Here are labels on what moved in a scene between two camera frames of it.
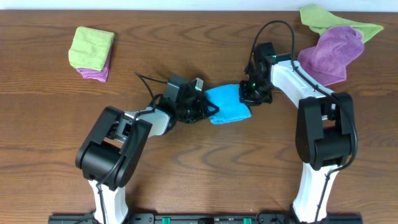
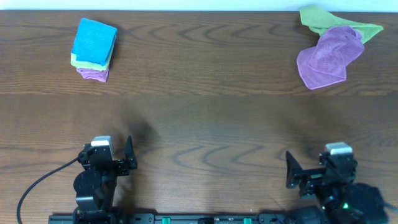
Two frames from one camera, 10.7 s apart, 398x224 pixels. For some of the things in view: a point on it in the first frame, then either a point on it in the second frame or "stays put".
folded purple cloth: x=92 y=73 stays put
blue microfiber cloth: x=227 y=98 -> x=94 y=42
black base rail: x=318 y=218 stays put
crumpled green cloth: x=319 y=20 stays put
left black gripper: x=201 y=107 -> x=113 y=165
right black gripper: x=245 y=98 -> x=311 y=179
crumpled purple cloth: x=334 y=53 stays put
